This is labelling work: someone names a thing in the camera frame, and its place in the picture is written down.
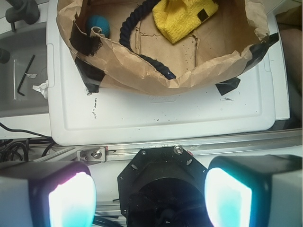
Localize crumpled white paper scrap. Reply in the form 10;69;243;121
32;80;49;99

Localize aluminium extrusion rail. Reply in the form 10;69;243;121
35;128;303;162

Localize yellow knitted cloth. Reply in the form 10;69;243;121
152;0;219;44

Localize black hex key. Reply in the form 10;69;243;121
17;54;36;96

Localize blue ball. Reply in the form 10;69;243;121
86;15;110;38

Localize black octagonal mount plate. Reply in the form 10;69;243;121
117;147;212;227

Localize metal corner bracket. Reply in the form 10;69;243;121
77;147;106;163

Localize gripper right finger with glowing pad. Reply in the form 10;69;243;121
205;155;303;227

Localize dark blue rope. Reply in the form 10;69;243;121
119;0;177;80

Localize brown paper bag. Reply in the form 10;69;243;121
56;0;279;96

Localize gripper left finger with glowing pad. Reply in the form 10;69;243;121
0;161;97;227

